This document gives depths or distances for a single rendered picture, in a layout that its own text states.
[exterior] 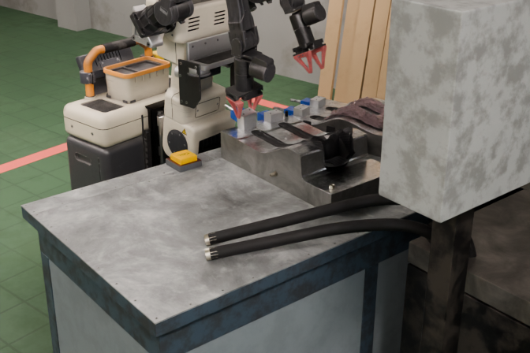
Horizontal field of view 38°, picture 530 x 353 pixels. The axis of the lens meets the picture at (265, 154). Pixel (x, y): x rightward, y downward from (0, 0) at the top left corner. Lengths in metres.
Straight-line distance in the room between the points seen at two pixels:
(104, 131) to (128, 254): 0.96
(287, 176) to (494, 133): 0.81
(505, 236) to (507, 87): 0.66
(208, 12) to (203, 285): 1.16
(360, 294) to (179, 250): 0.52
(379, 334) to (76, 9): 5.73
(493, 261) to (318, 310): 0.45
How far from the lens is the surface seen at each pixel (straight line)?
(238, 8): 2.22
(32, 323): 3.14
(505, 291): 1.85
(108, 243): 1.96
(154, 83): 2.95
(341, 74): 5.03
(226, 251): 1.83
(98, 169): 2.87
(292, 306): 1.93
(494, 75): 1.46
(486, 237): 2.06
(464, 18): 1.35
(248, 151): 2.28
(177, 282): 1.77
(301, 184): 2.12
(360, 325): 2.17
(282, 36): 5.91
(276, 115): 2.45
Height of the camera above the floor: 1.74
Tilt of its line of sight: 23 degrees down
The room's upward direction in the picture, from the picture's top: straight up
